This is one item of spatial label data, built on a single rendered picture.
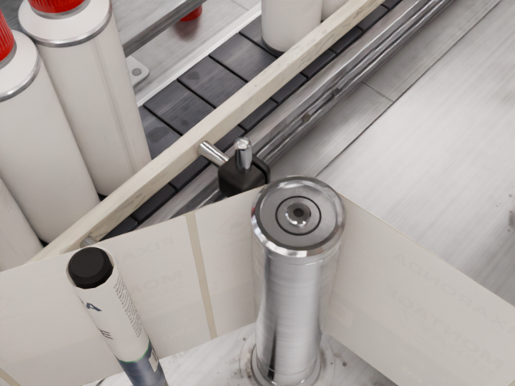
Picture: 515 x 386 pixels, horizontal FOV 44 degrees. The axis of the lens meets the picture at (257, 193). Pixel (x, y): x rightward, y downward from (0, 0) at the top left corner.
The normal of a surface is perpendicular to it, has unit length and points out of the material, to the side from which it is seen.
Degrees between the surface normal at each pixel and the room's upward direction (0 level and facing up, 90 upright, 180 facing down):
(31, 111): 90
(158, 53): 0
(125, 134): 90
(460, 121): 0
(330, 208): 0
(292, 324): 90
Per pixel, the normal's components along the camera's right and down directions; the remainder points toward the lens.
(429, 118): -0.01, -0.54
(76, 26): 0.31, 0.09
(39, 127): 0.78, 0.52
